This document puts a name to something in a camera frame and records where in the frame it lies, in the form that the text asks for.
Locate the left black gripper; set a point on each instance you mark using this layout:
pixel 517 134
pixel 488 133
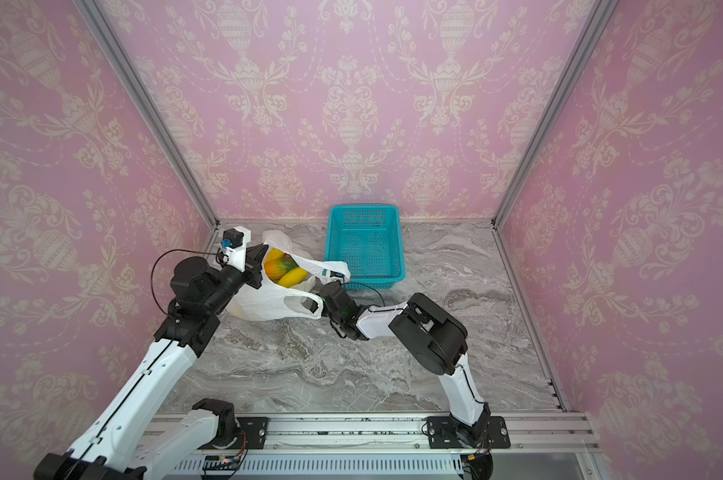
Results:
pixel 253 266

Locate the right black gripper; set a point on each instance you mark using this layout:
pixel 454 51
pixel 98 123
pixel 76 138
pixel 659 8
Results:
pixel 326 291

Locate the white plastic bag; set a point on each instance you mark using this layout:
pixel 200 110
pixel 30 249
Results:
pixel 274 302

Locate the orange green mango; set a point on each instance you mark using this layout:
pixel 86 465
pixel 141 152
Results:
pixel 277 264

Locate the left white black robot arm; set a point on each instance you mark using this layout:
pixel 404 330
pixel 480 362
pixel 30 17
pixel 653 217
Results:
pixel 177 344

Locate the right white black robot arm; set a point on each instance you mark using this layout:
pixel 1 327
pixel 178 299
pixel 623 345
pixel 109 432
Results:
pixel 435 338

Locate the yellow banana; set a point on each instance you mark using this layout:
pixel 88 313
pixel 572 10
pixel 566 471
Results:
pixel 294 277

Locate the teal plastic basket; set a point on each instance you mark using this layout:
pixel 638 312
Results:
pixel 368 238

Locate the perforated white vent strip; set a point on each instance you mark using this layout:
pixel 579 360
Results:
pixel 326 466

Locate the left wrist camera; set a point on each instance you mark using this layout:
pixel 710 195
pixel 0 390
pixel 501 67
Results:
pixel 233 248

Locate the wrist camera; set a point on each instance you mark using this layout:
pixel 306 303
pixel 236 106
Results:
pixel 336 276
pixel 233 248

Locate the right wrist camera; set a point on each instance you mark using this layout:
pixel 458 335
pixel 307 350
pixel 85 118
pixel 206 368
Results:
pixel 336 276

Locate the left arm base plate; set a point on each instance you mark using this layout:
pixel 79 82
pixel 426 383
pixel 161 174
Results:
pixel 247 432

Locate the aluminium front rail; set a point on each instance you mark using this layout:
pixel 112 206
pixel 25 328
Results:
pixel 530 432

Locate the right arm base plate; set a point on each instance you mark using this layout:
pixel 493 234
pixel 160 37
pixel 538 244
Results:
pixel 444 432

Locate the left corner aluminium post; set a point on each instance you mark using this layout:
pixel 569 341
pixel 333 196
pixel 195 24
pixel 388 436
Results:
pixel 94 16

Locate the corner aluminium post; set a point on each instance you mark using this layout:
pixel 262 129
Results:
pixel 94 16
pixel 592 30

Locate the right corner aluminium post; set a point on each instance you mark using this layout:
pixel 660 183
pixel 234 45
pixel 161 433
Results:
pixel 592 30

